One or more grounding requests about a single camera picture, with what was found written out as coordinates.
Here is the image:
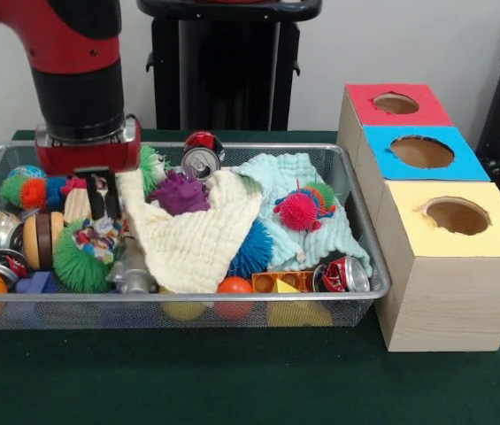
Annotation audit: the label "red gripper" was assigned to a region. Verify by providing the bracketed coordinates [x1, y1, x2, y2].
[35, 117, 142, 220]

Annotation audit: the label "colourful patterned cloth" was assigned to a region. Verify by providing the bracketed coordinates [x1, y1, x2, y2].
[72, 215, 123, 266]

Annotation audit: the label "wooden box three holes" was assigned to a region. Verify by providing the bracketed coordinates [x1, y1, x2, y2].
[336, 82, 500, 353]

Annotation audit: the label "green puffer toy white face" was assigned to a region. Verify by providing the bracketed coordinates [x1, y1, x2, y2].
[138, 145, 171, 196]

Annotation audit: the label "purple spiky rubber toy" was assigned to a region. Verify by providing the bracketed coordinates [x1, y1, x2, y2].
[148, 170, 212, 217]

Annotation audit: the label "multicoloured fuzzy caterpillar toy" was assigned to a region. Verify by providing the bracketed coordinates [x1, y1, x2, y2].
[0, 174, 88, 210]

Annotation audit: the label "plain green puffer ball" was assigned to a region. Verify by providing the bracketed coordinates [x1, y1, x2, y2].
[52, 220, 118, 294]

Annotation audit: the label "wooden toy burger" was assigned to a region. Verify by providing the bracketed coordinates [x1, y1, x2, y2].
[22, 211, 65, 271]

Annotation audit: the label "cream waffle cloth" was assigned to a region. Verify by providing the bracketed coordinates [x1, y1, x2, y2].
[119, 170, 264, 294]

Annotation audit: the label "uncrushed red soda can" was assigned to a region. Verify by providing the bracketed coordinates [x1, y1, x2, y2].
[181, 130, 226, 182]

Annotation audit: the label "mint waffle cloth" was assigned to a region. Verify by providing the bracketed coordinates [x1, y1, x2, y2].
[230, 152, 373, 274]

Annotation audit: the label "pink spiky rubber toy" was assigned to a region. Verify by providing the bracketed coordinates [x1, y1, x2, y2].
[273, 179, 338, 232]

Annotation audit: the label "crushed red soda can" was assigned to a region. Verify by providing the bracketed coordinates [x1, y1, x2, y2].
[312, 255, 371, 294]

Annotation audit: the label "silver wire mesh bin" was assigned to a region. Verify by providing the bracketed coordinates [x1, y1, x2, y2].
[0, 141, 392, 331]

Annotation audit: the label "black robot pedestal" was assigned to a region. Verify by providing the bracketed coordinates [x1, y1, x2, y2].
[136, 0, 324, 132]

